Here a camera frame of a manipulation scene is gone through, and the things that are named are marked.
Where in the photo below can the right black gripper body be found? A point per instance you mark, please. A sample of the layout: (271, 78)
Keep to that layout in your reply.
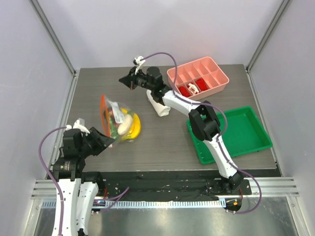
(134, 79)

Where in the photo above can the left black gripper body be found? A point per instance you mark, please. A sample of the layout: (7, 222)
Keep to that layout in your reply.
(84, 149)

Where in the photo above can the clear orange zip top bag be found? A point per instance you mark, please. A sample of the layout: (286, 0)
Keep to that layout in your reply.
(107, 104)

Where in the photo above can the green fake chili pepper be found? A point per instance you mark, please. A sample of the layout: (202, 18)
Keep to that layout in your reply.
(110, 124)

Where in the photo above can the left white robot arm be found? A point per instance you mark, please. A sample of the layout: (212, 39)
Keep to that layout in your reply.
(76, 189)

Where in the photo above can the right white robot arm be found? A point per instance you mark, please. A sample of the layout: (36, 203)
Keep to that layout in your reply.
(203, 119)

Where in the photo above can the white fake radish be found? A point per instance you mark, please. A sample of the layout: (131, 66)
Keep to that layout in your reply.
(123, 128)

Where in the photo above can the yellow fake banana bunch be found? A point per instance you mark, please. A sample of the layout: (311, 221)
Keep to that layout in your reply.
(135, 128)

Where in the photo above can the red white fake food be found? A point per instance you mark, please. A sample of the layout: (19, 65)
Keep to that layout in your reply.
(193, 89)

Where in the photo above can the red fake food piece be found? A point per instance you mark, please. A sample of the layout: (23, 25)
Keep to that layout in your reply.
(201, 84)

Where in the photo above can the rolled white towel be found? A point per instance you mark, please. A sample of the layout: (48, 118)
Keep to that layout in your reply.
(161, 110)

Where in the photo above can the pink compartment tray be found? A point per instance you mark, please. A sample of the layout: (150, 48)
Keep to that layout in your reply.
(205, 68)

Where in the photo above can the green plastic tray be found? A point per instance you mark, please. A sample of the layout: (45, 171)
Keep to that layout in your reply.
(245, 134)

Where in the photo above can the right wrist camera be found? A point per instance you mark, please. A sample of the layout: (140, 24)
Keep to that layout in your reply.
(138, 62)

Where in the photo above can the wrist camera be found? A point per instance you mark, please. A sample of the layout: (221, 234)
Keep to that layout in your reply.
(79, 124)
(138, 62)

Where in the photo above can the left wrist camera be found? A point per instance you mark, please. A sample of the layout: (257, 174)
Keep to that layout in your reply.
(79, 124)

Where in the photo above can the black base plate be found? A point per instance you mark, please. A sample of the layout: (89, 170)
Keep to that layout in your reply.
(164, 186)

